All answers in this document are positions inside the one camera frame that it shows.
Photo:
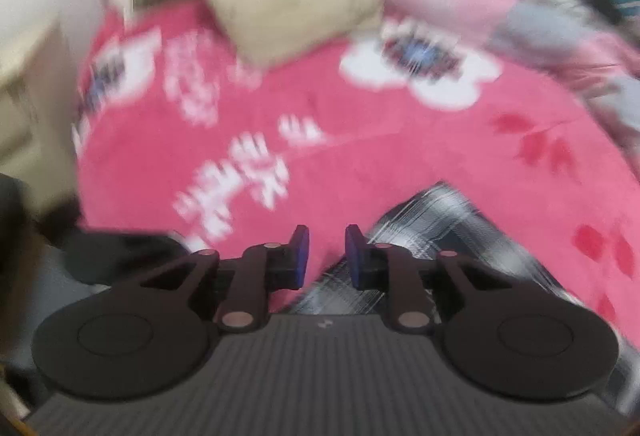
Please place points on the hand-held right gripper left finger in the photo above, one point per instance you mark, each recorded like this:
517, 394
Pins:
300, 256

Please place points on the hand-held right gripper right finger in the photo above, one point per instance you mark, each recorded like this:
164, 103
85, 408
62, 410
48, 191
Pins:
354, 256

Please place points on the black white plaid pants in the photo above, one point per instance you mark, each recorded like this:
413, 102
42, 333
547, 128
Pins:
425, 226

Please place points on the beige bedside cabinet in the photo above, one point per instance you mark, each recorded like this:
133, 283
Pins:
30, 116

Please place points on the pink floral fleece blanket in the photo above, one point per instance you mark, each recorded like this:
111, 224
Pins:
300, 116

